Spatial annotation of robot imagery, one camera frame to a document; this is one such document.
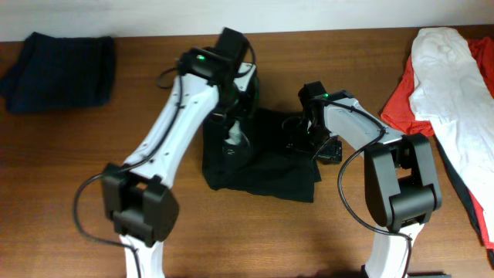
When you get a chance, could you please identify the folded navy blue garment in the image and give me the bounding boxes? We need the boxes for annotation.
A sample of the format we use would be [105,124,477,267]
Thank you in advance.
[1,32,117,114]

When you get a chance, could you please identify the black shorts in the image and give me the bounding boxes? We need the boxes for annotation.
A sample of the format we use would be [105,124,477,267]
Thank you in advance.
[202,108,321,203]

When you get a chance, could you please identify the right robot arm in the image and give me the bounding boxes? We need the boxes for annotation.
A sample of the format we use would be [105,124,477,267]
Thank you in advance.
[295,81,442,278]

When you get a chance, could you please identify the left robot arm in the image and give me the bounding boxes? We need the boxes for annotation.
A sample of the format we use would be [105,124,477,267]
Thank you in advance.
[101,28,259,277]

